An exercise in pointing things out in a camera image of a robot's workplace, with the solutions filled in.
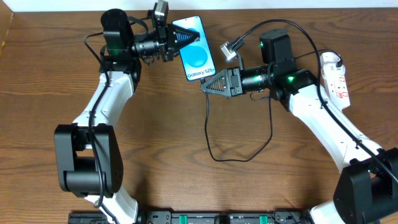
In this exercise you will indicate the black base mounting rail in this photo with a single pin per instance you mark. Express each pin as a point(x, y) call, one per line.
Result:
point(168, 217)

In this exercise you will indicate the white charger plug adapter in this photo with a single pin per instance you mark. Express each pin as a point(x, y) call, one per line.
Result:
point(331, 65)

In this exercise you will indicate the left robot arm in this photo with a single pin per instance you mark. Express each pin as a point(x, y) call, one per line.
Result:
point(89, 161)

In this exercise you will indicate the blue Galaxy smartphone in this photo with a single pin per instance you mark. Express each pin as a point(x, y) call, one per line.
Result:
point(196, 57)

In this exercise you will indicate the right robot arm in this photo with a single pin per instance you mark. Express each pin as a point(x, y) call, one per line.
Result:
point(367, 188)

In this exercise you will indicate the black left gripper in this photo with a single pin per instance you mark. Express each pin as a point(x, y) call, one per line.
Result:
point(168, 42)

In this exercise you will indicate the white power strip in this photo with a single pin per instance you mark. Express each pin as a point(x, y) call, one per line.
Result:
point(335, 85)

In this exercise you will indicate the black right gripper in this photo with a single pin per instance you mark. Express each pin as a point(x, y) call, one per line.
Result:
point(234, 82)

